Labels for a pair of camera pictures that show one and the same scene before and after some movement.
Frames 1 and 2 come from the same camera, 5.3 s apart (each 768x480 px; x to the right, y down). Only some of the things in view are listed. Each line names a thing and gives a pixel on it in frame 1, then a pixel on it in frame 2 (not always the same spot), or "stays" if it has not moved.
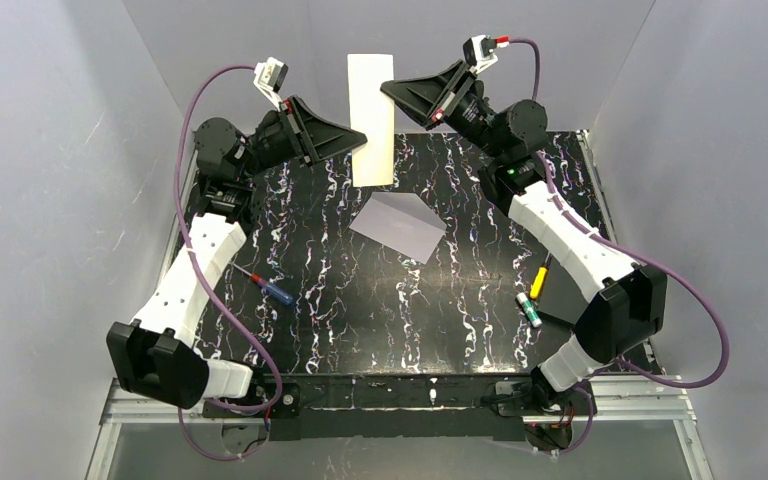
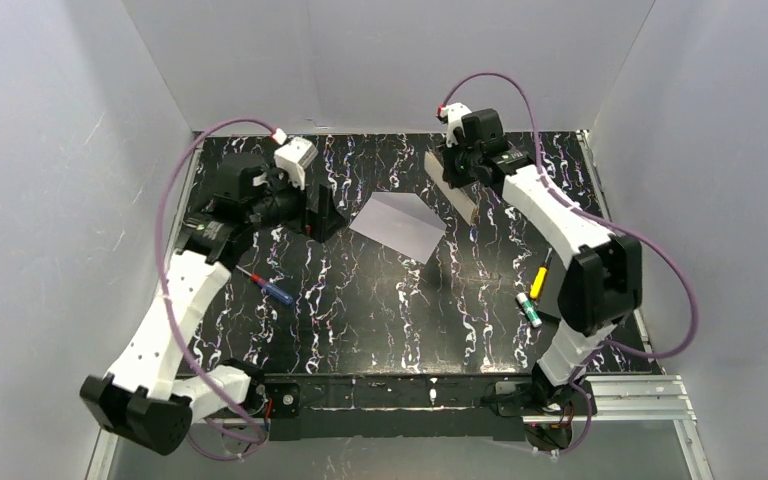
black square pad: (561, 297) stays
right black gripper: (451, 96) to (454, 171)
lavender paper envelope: (401, 221) stays
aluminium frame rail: (640, 399) stays
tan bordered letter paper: (372, 113) to (464, 205)
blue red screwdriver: (275, 291) stays
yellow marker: (540, 277) stays
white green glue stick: (529, 310) stays
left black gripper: (297, 129) to (313, 208)
